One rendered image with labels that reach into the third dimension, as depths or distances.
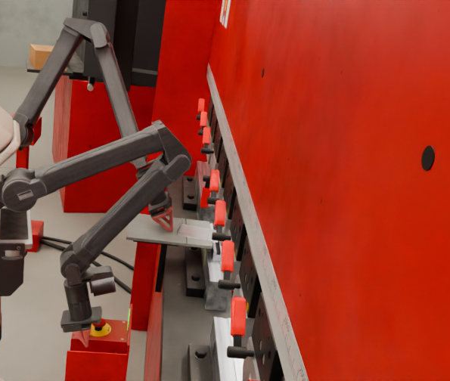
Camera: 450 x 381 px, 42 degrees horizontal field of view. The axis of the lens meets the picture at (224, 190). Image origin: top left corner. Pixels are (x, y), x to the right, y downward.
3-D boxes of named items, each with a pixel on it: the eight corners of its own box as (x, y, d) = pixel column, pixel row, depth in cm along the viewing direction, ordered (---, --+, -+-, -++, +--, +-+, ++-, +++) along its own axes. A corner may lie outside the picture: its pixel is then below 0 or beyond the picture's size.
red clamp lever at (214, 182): (209, 168, 149) (207, 201, 144) (225, 169, 149) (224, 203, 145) (209, 171, 150) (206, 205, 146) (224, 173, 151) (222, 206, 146)
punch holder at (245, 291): (230, 308, 116) (244, 234, 110) (271, 312, 118) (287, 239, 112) (237, 356, 103) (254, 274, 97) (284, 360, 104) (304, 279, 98)
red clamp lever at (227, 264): (221, 238, 112) (218, 286, 107) (242, 240, 113) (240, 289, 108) (219, 242, 114) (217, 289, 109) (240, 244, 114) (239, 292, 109)
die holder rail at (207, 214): (193, 180, 266) (197, 160, 263) (206, 181, 267) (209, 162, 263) (197, 227, 220) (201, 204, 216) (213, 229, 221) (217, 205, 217)
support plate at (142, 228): (130, 215, 193) (130, 212, 193) (209, 224, 196) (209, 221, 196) (125, 240, 176) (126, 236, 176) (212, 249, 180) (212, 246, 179)
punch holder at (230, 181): (216, 222, 153) (227, 164, 147) (248, 226, 154) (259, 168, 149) (221, 249, 140) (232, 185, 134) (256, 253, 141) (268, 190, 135)
